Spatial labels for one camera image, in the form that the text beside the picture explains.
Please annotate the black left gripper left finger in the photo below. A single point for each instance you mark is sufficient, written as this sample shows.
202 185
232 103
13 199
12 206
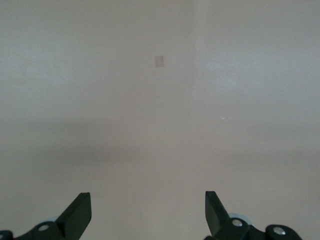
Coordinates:
75 217

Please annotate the small brown tape patch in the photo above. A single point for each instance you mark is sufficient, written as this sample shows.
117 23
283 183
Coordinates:
159 61

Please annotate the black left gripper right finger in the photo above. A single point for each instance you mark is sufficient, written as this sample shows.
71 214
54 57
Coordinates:
215 217

